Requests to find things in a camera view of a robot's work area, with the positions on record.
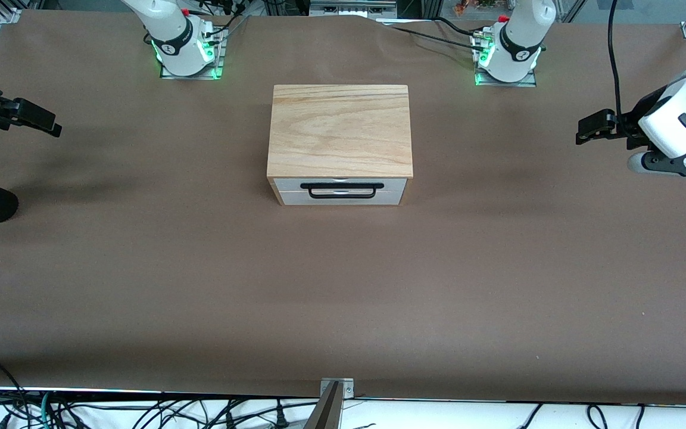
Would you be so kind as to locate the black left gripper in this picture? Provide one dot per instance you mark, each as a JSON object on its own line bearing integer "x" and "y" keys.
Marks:
{"x": 630, "y": 126}

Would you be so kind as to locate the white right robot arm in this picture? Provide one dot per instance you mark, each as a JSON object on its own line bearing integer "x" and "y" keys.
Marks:
{"x": 176, "y": 47}

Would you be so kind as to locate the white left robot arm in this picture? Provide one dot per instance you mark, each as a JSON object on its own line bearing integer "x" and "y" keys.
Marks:
{"x": 670, "y": 122}

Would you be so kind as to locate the wooden drawer cabinet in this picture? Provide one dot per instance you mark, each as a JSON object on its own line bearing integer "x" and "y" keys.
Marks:
{"x": 340, "y": 131}

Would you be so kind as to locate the brown paper table cover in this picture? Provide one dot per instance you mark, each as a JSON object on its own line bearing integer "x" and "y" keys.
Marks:
{"x": 343, "y": 286}

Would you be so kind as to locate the grey metal mount bracket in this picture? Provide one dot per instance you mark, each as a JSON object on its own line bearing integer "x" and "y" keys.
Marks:
{"x": 348, "y": 387}

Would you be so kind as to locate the dark camera mount pole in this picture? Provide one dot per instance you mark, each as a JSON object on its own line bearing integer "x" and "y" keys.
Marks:
{"x": 325, "y": 414}

